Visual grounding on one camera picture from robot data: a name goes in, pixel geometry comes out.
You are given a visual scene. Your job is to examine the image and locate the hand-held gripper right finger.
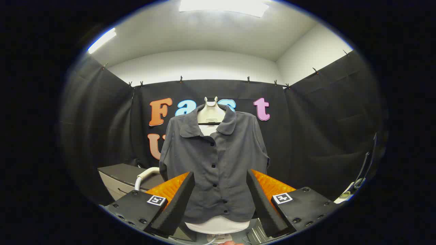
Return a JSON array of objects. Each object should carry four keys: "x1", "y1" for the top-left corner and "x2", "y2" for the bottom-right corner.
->
[{"x1": 246, "y1": 168, "x2": 342, "y2": 238}]

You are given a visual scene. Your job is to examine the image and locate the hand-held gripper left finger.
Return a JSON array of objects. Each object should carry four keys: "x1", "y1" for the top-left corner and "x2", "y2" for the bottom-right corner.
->
[{"x1": 104, "y1": 171, "x2": 196, "y2": 239}]

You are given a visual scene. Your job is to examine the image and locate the white garment steamer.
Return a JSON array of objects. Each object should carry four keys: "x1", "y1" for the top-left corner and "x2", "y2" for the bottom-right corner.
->
[{"x1": 135, "y1": 167, "x2": 160, "y2": 191}]

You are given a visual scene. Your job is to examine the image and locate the dark grey button shirt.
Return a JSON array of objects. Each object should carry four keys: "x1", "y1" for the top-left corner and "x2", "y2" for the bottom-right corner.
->
[{"x1": 159, "y1": 103, "x2": 270, "y2": 224}]

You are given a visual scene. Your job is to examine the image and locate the grey drawer cabinet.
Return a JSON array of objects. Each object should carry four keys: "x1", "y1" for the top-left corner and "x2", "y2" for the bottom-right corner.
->
[{"x1": 98, "y1": 163, "x2": 164, "y2": 201}]

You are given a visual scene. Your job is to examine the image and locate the black backdrop cloth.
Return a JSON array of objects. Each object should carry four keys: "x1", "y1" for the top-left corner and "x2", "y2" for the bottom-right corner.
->
[{"x1": 60, "y1": 49, "x2": 389, "y2": 205}]

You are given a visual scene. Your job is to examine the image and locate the white mannequin hanger form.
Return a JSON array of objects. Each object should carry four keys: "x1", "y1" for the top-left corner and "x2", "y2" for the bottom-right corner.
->
[{"x1": 186, "y1": 96, "x2": 251, "y2": 235}]

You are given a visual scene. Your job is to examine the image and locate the long ceiling light strip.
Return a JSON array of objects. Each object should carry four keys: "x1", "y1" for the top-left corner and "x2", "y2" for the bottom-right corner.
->
[{"x1": 88, "y1": 28, "x2": 117, "y2": 54}]

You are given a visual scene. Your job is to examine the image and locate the rectangular ceiling light panel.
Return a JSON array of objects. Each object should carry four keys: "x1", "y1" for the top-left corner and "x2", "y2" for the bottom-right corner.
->
[{"x1": 179, "y1": 0, "x2": 269, "y2": 18}]

